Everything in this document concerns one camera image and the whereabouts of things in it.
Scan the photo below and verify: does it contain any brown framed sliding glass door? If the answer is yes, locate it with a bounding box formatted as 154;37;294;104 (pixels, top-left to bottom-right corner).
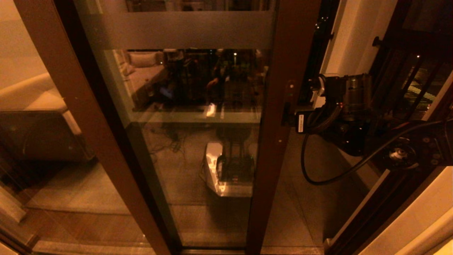
71;0;323;255

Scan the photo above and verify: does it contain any dark brown door jamb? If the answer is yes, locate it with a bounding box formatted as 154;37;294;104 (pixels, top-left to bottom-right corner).
324;166;446;255

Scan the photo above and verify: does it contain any brown framed fixed glass panel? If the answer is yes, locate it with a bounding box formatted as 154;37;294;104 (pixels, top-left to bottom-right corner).
0;0;183;255

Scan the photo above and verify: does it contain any dark front-load washing machine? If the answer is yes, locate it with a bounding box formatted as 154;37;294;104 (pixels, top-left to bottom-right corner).
0;112;94;181

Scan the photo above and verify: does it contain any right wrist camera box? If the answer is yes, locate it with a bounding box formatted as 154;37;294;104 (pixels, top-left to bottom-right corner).
314;73;338;99

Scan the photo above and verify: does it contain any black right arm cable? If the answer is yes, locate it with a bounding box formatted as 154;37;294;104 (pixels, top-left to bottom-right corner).
300;106;453;186

